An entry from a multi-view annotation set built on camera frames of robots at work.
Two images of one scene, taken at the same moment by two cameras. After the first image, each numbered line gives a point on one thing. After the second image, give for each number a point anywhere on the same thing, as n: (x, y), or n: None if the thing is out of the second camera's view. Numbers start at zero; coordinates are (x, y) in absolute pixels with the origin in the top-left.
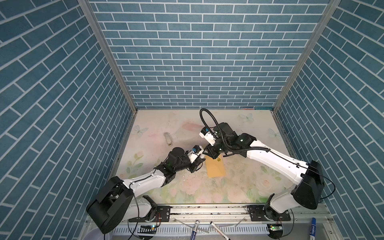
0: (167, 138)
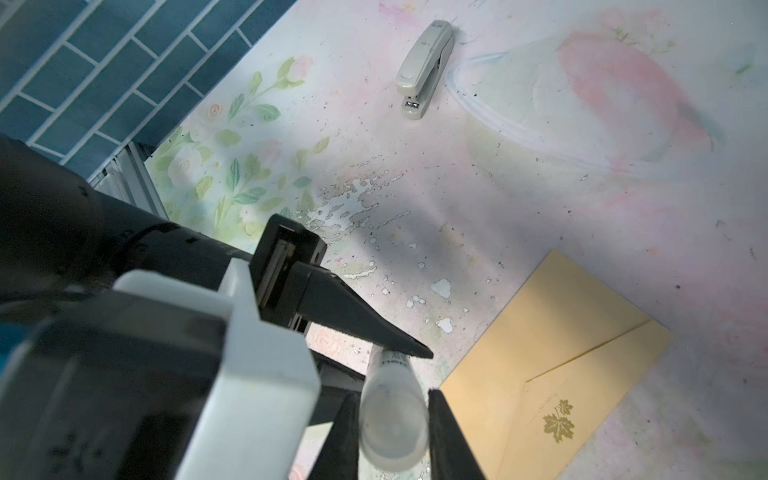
0: (423, 66)
